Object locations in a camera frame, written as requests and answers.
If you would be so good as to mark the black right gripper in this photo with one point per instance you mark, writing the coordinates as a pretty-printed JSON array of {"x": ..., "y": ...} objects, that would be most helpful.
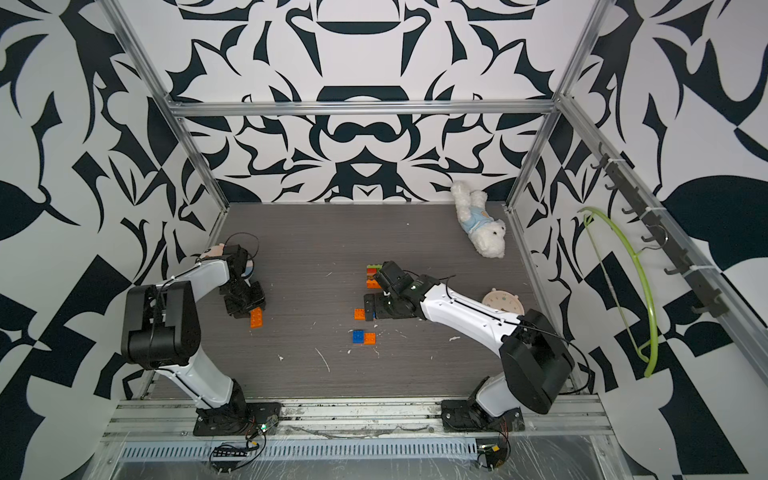
[{"x": 376, "y": 310}]

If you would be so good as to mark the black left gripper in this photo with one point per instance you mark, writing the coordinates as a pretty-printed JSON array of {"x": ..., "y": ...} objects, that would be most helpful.
[{"x": 244, "y": 310}]

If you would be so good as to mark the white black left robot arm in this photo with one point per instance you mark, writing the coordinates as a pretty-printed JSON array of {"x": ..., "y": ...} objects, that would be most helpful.
[{"x": 162, "y": 330}]

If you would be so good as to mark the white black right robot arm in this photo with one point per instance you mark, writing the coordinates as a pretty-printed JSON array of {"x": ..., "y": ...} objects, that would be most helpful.
[{"x": 535, "y": 359}]

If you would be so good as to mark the pink plush pig toy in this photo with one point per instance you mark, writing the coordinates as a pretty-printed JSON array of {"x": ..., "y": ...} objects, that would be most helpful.
[{"x": 215, "y": 251}]

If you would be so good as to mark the white plush dog blue shirt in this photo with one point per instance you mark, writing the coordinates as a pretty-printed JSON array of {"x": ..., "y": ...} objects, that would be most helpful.
[{"x": 486, "y": 233}]

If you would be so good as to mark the green plastic hoop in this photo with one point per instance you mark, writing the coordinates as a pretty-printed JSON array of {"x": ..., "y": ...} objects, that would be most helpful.
[{"x": 648, "y": 352}]

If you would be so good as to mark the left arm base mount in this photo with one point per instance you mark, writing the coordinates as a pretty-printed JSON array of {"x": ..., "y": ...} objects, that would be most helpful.
[{"x": 237, "y": 417}]

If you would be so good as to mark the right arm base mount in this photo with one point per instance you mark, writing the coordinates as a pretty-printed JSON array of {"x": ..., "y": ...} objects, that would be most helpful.
[{"x": 466, "y": 415}]

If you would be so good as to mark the white slotted cable duct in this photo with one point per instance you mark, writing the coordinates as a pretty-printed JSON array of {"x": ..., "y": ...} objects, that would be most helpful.
[{"x": 310, "y": 450}]

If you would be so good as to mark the black wall hook rack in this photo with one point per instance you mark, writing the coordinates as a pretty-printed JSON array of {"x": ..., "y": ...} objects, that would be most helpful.
[{"x": 661, "y": 236}]

